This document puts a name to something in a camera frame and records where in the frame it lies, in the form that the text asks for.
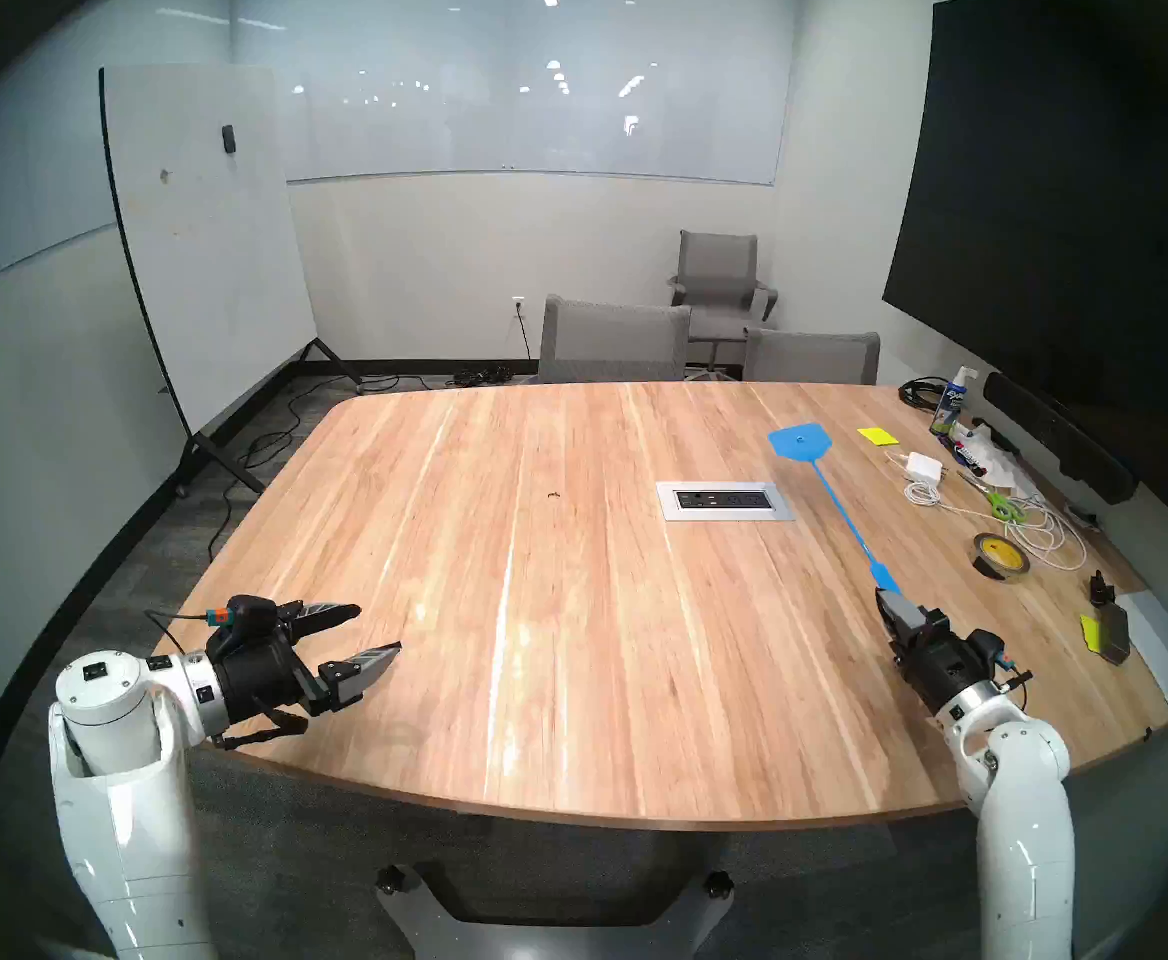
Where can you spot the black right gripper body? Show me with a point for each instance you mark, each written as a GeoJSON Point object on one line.
{"type": "Point", "coordinates": [949, 668]}

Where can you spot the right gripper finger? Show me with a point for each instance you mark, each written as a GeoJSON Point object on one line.
{"type": "Point", "coordinates": [889, 623]}
{"type": "Point", "coordinates": [914, 616]}

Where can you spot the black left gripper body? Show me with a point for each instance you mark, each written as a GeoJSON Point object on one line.
{"type": "Point", "coordinates": [259, 678]}

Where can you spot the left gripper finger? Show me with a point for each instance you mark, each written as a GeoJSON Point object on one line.
{"type": "Point", "coordinates": [319, 615]}
{"type": "Point", "coordinates": [349, 680]}

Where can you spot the blue plastic fly swatter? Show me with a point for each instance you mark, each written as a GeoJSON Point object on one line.
{"type": "Point", "coordinates": [804, 443]}

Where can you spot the gray robot base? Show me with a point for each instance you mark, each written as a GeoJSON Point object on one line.
{"type": "Point", "coordinates": [544, 943]}

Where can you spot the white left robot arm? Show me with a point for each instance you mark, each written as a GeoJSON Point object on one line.
{"type": "Point", "coordinates": [119, 818]}

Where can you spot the black yellow tape roll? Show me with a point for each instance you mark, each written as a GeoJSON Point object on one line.
{"type": "Point", "coordinates": [981, 563]}

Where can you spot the small yellow folded note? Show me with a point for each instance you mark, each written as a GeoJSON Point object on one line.
{"type": "Point", "coordinates": [1091, 633]}

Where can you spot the white power adapter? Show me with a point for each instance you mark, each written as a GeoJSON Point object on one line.
{"type": "Point", "coordinates": [925, 467]}

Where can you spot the black red marker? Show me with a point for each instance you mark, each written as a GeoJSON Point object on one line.
{"type": "Point", "coordinates": [969, 453]}

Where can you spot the yellow sticky note pad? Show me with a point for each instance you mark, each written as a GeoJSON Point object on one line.
{"type": "Point", "coordinates": [878, 436]}

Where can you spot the silver table power outlet box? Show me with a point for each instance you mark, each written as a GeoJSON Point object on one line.
{"type": "Point", "coordinates": [724, 501]}

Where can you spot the whiteboard cleaner spray bottle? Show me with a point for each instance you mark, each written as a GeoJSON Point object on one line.
{"type": "Point", "coordinates": [949, 408]}

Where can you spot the white paper sheet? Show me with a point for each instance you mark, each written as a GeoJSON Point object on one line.
{"type": "Point", "coordinates": [1164, 648]}

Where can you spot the black video sound bar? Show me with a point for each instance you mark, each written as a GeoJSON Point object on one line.
{"type": "Point", "coordinates": [1044, 423]}

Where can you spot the low gray mesh office chair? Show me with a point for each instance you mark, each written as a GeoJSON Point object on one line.
{"type": "Point", "coordinates": [814, 358]}

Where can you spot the mobile whiteboard on black stand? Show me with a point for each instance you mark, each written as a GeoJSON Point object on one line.
{"type": "Point", "coordinates": [204, 248]}

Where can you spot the wide gray mesh office chair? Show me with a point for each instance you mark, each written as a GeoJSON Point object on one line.
{"type": "Point", "coordinates": [614, 343]}

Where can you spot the gray swivel chair with armrests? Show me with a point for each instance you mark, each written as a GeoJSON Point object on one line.
{"type": "Point", "coordinates": [719, 268]}

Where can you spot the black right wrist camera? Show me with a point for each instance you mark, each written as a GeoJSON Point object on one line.
{"type": "Point", "coordinates": [989, 648]}

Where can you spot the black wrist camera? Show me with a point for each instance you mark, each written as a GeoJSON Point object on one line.
{"type": "Point", "coordinates": [249, 608]}
{"type": "Point", "coordinates": [989, 648]}

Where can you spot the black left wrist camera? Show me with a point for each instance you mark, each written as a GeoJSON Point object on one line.
{"type": "Point", "coordinates": [249, 608]}

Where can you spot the large black wall television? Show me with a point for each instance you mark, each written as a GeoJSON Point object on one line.
{"type": "Point", "coordinates": [1044, 218]}

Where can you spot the glass side wall whiteboard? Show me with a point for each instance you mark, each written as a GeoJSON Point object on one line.
{"type": "Point", "coordinates": [4, 198]}

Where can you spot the large glass wall whiteboard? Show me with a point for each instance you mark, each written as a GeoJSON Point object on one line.
{"type": "Point", "coordinates": [494, 88]}

